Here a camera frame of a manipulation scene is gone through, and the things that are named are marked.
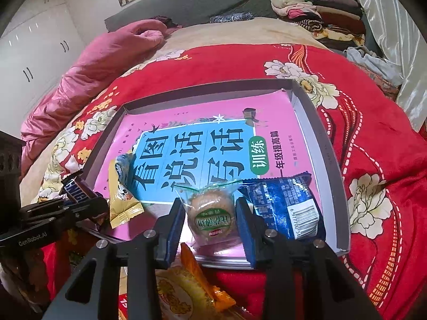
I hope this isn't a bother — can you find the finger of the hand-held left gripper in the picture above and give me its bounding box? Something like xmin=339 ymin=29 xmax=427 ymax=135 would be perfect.
xmin=20 ymin=198 xmax=72 ymax=221
xmin=50 ymin=197 xmax=110 ymax=227

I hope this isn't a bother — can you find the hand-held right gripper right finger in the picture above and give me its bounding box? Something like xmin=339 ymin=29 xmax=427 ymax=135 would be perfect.
xmin=235 ymin=197 xmax=384 ymax=320

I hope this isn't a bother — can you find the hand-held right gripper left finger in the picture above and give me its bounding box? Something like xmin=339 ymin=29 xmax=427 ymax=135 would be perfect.
xmin=42 ymin=197 xmax=187 ymax=320

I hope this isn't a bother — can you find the brown chocolate bar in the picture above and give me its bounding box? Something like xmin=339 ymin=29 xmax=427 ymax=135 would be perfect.
xmin=61 ymin=170 xmax=107 ymax=222

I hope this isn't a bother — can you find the yellow snack packet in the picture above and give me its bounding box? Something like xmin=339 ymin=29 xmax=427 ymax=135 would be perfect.
xmin=109 ymin=153 xmax=145 ymax=229

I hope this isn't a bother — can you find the round pastry green label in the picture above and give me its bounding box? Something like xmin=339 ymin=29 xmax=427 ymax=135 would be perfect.
xmin=174 ymin=179 xmax=244 ymax=251

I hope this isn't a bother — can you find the blue biscuit packet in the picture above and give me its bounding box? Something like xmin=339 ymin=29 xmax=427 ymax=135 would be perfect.
xmin=240 ymin=172 xmax=326 ymax=241

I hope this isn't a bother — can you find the orange bread packet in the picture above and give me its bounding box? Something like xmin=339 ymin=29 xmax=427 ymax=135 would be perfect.
xmin=155 ymin=243 xmax=236 ymax=320

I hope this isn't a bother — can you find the shallow grey box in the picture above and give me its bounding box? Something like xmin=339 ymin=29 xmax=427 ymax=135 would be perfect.
xmin=82 ymin=78 xmax=351 ymax=270

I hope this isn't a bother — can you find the pink book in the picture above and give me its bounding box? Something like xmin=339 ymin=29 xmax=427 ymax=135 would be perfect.
xmin=92 ymin=88 xmax=324 ymax=261

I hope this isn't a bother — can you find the pink quilt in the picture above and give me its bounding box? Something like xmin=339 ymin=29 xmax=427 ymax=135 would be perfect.
xmin=20 ymin=19 xmax=183 ymax=147

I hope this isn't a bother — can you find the white wardrobe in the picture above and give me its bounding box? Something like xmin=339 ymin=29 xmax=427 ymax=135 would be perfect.
xmin=0 ymin=0 xmax=85 ymax=134

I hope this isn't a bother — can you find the red floral blanket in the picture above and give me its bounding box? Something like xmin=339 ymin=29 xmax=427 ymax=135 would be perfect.
xmin=20 ymin=43 xmax=427 ymax=320

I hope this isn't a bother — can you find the beige bed sheet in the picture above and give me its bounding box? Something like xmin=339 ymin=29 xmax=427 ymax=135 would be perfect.
xmin=20 ymin=17 xmax=337 ymax=201

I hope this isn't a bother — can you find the pink floral cloth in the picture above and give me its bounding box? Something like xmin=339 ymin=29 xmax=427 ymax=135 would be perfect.
xmin=367 ymin=65 xmax=401 ymax=102

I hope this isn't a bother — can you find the dark cloth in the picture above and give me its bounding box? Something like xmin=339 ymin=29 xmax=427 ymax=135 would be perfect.
xmin=155 ymin=15 xmax=183 ymax=29

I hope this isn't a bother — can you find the light blue cloth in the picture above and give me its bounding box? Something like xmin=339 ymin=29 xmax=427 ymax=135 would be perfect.
xmin=343 ymin=45 xmax=404 ymax=87

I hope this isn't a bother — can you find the blue patterned cloth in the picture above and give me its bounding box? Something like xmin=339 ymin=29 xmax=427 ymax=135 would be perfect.
xmin=209 ymin=12 xmax=254 ymax=24

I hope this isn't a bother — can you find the grey headboard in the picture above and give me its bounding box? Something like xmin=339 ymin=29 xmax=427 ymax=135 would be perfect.
xmin=104 ymin=0 xmax=277 ymax=33

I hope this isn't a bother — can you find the stack of folded clothes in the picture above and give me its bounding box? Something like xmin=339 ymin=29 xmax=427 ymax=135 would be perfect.
xmin=270 ymin=0 xmax=367 ymax=45

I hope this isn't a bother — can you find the white satin curtain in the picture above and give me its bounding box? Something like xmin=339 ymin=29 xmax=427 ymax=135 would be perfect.
xmin=354 ymin=0 xmax=427 ymax=134

